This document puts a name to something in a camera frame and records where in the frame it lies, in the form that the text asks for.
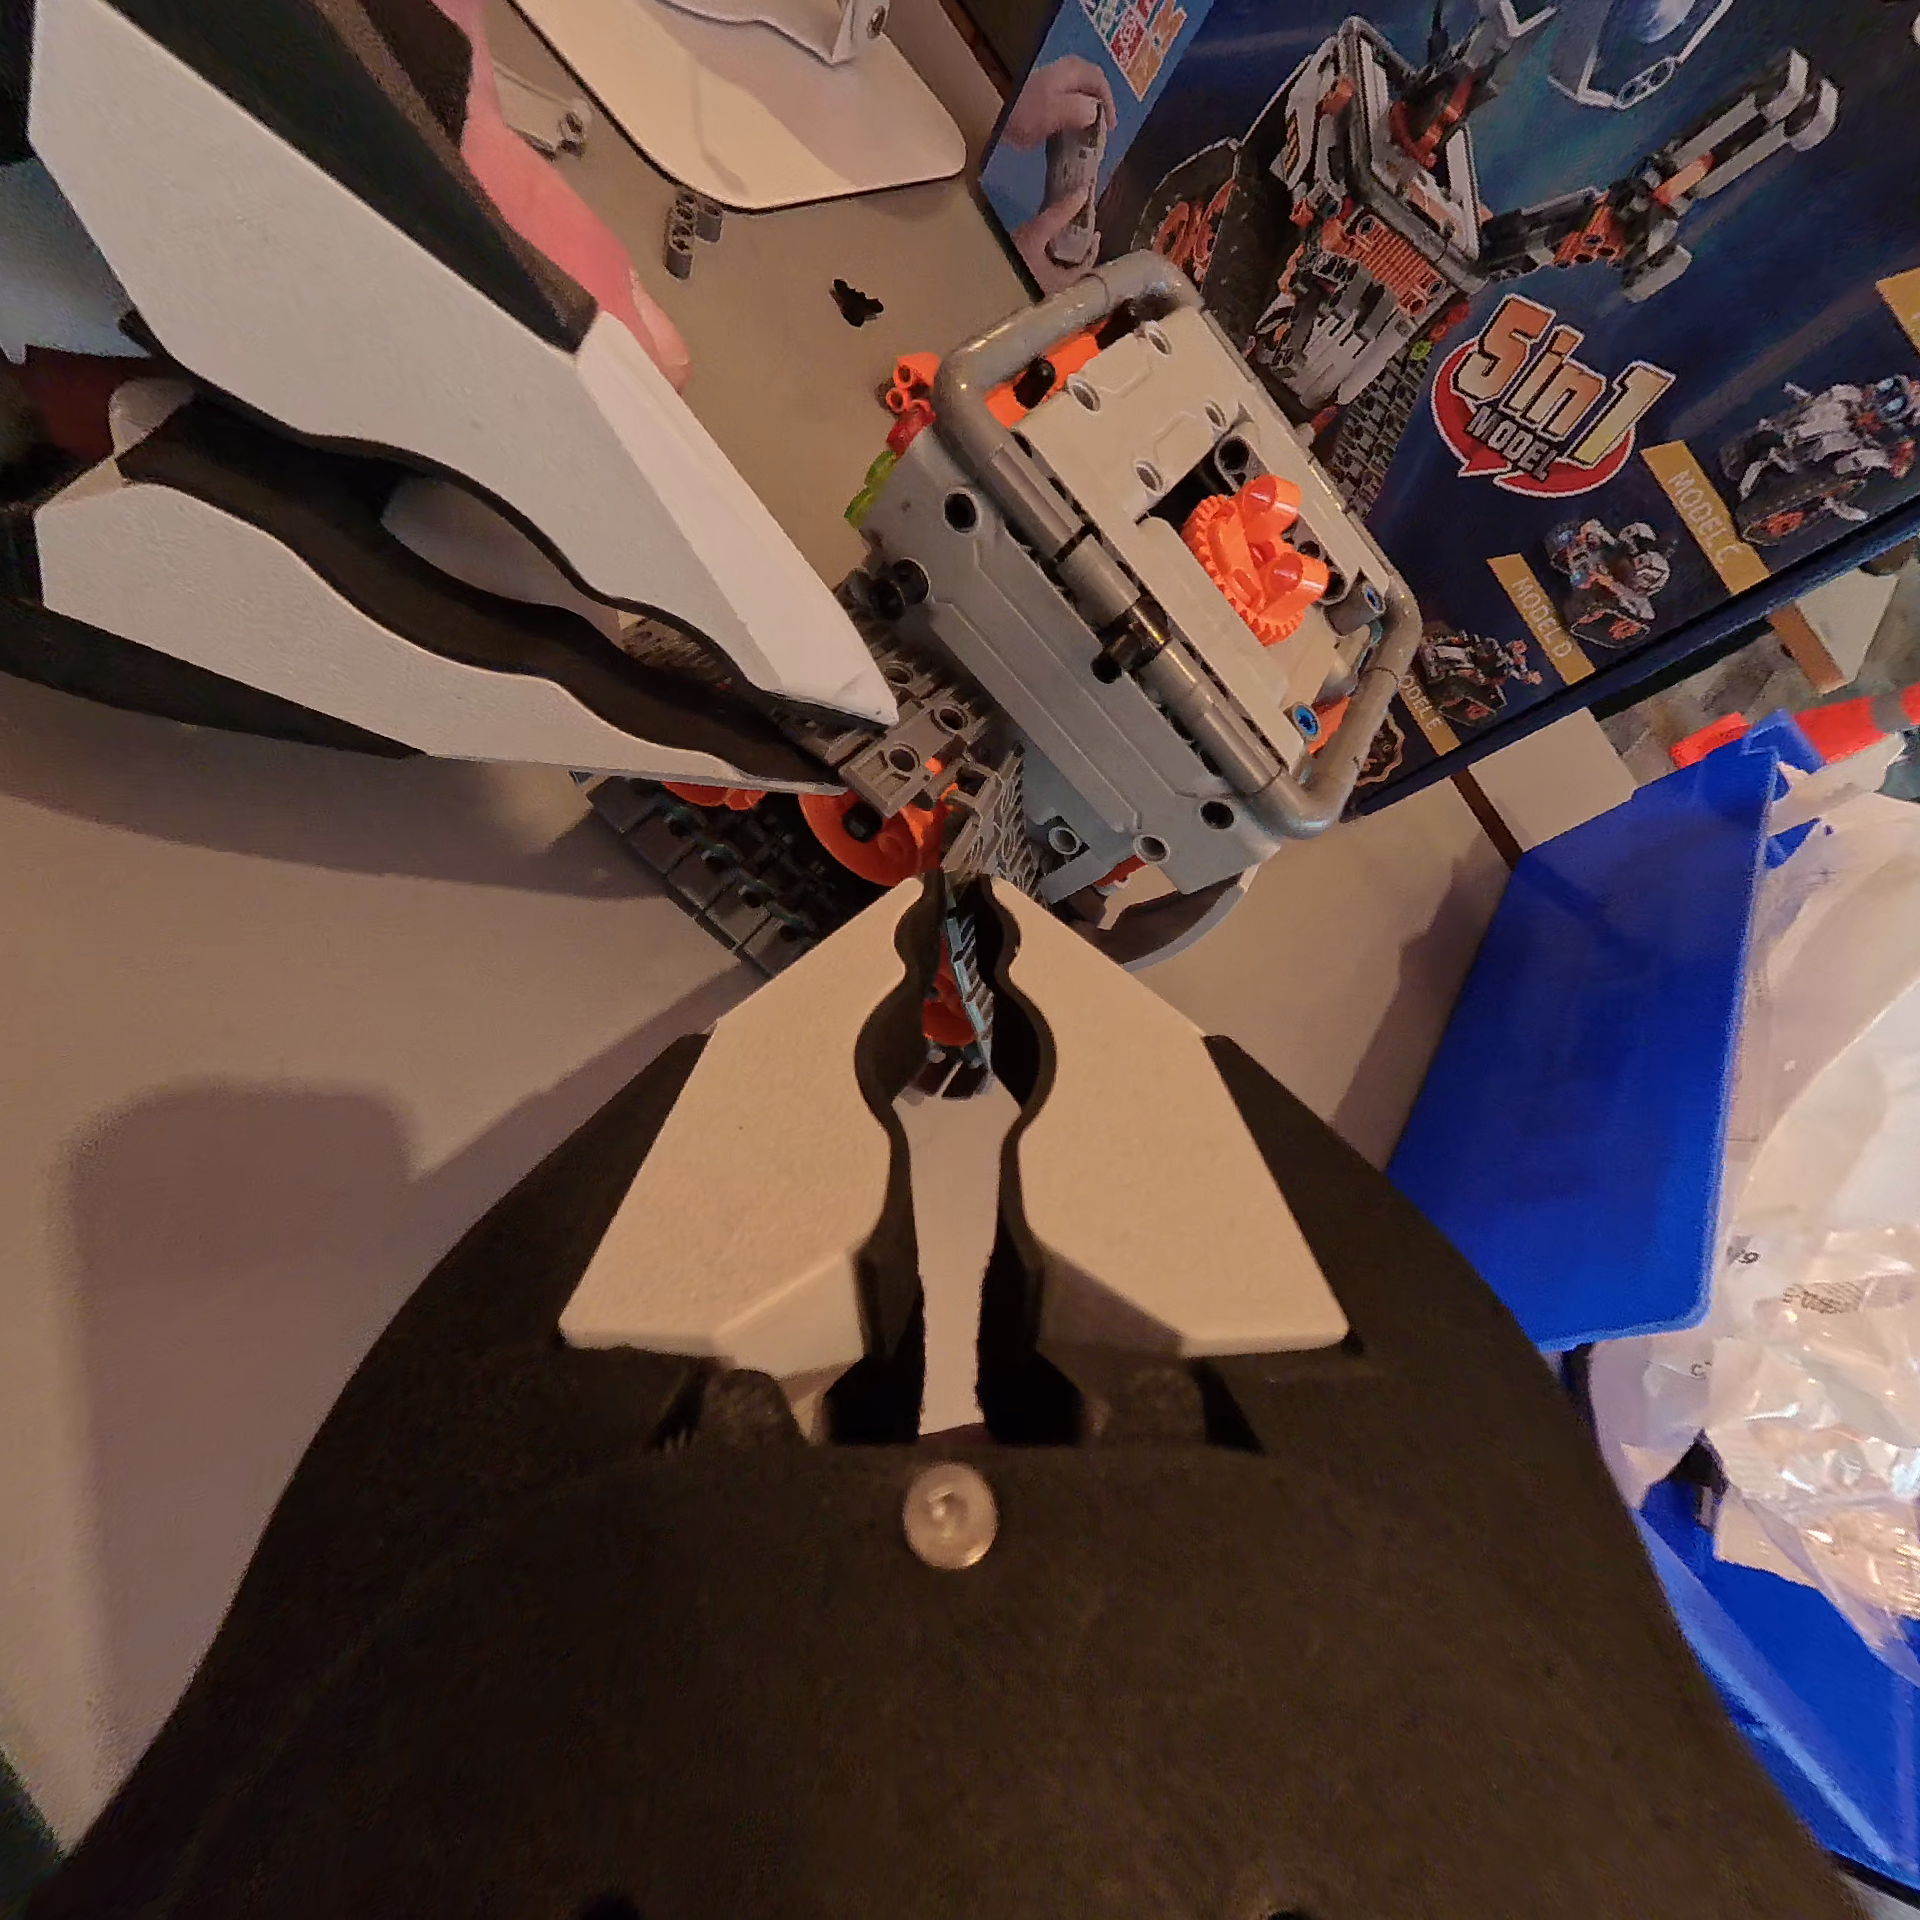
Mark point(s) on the dark grey angled beam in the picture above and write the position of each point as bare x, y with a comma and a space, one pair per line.
690, 236

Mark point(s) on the clear plastic bags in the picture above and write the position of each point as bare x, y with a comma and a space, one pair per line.
1846, 1201

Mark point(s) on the black small clip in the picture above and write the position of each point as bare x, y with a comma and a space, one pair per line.
857, 301

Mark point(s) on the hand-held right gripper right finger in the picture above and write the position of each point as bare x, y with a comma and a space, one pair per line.
1171, 1201

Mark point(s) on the grey orange toy block vehicle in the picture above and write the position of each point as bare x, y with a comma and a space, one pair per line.
1049, 600

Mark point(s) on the white lamp base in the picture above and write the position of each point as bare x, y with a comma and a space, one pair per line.
751, 118

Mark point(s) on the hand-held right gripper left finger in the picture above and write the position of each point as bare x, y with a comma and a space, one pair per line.
721, 1201

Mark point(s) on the light grey curved panel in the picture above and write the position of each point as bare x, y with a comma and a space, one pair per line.
541, 116

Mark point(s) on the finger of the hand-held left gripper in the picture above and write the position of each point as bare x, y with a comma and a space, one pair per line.
225, 600
299, 299

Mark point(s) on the blue plastic bin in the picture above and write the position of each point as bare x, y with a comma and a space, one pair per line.
1575, 1050

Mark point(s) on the orange grey rod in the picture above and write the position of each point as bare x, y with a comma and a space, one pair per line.
1799, 726

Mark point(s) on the blue printed toy box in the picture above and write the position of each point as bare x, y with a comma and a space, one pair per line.
1651, 299

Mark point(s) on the person's left hand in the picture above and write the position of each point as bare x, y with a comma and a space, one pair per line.
555, 210

